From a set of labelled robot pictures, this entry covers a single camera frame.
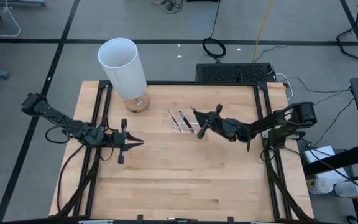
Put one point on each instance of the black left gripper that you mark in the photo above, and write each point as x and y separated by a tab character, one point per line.
121	140

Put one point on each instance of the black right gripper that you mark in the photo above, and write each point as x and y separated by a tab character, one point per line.
214	123

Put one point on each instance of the black pen thin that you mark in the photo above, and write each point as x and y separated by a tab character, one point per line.
186	122

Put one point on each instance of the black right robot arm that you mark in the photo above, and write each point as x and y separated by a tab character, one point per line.
278	119

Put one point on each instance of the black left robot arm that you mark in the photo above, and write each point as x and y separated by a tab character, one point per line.
57	118

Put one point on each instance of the clear acrylic organizer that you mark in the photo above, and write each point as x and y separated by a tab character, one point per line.
174	129

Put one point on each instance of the black keyboard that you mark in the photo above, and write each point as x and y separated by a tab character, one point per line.
235	73

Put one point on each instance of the white shade wooden base lamp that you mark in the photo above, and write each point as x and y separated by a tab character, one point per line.
123	68

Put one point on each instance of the white box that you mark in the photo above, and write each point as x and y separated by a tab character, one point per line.
320	154

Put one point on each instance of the white roll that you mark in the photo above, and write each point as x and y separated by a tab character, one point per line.
350	189
322	186

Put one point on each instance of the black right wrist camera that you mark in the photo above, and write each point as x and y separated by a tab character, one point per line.
232	127

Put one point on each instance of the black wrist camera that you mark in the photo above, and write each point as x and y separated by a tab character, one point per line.
95	134
232	127

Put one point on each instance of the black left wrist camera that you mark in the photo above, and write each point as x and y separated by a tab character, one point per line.
95	134

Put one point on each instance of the black aluminium table frame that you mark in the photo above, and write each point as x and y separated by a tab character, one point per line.
182	83

